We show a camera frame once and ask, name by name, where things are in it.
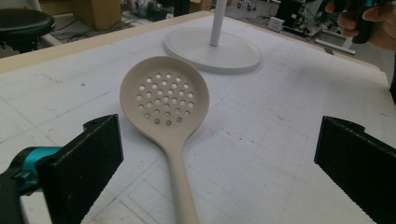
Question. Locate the white round stand base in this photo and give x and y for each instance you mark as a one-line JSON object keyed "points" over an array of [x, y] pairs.
{"points": [[214, 51]]}

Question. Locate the beige slotted spoon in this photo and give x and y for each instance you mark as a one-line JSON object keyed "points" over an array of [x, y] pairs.
{"points": [[165, 99]]}

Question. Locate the white metal bar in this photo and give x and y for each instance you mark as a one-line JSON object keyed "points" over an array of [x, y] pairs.
{"points": [[334, 46]]}

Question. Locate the black round stool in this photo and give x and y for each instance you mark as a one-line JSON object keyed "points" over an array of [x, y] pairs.
{"points": [[23, 26]]}

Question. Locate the cardboard box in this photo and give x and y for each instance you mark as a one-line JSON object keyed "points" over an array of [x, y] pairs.
{"points": [[96, 12]]}

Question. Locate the white stand pole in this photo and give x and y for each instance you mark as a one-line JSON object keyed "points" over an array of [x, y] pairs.
{"points": [[217, 21]]}

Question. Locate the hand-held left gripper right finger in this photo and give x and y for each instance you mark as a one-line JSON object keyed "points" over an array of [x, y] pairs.
{"points": [[358, 161]]}

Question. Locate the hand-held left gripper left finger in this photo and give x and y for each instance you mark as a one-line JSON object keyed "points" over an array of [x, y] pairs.
{"points": [[81, 168]]}

